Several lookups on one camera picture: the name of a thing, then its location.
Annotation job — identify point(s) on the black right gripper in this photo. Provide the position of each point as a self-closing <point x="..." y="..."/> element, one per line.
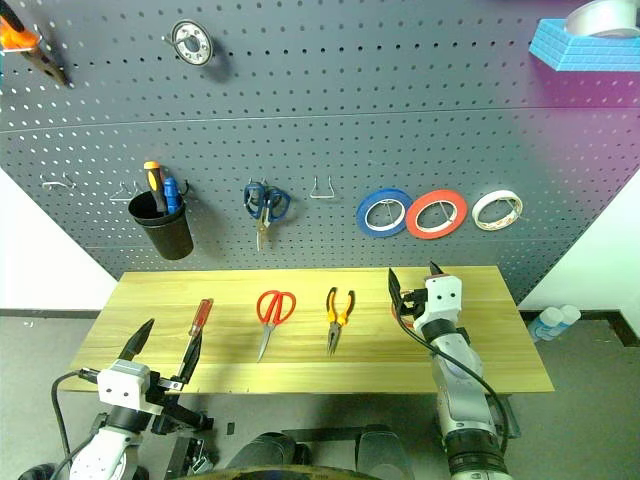
<point x="414" y="305"/>

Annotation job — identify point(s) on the dark rounded shape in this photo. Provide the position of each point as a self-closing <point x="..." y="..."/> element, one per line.
<point x="382" y="450"/>
<point x="260" y="452"/>

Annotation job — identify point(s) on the round silver metal disc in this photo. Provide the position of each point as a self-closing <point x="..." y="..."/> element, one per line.
<point x="192" y="42"/>

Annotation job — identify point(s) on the grey metal pegboard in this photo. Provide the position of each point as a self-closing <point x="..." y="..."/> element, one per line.
<point x="320" y="125"/>

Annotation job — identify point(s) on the black plastic cup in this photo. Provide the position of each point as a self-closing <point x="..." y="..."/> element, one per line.
<point x="167" y="235"/>

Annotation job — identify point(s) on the black cup hook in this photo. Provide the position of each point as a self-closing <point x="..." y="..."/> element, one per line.
<point x="185" y="188"/>

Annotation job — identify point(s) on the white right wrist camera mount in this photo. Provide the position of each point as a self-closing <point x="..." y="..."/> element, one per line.
<point x="442" y="297"/>

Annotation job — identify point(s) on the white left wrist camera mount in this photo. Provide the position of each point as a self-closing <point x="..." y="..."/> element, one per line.
<point x="122" y="387"/>

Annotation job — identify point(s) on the blue tape roll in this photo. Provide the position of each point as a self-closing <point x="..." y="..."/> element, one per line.
<point x="364" y="220"/>

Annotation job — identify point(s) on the yellow black needle-nose pliers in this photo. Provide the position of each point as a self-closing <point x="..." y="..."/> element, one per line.
<point x="336" y="325"/>

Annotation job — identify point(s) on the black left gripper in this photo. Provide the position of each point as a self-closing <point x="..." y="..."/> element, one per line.
<point x="160" y="387"/>

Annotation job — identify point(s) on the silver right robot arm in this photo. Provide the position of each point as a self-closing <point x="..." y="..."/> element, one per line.
<point x="462" y="390"/>

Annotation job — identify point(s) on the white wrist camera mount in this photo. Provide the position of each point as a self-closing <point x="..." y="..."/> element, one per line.
<point x="442" y="297"/>
<point x="122" y="387"/>

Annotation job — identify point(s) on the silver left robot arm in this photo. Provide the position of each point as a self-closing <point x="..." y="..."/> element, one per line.
<point x="102" y="455"/>

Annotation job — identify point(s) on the red tape roll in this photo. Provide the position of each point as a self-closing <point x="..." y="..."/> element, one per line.
<point x="415" y="225"/>

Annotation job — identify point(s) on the white blue-label plastic bottle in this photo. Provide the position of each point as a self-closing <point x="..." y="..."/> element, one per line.
<point x="567" y="316"/>
<point x="542" y="325"/>

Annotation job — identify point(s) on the silver scissors pegboard hook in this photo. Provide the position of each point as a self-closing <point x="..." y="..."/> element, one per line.
<point x="257" y="182"/>

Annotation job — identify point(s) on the white tape roll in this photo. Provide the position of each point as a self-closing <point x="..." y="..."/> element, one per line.
<point x="481" y="220"/>

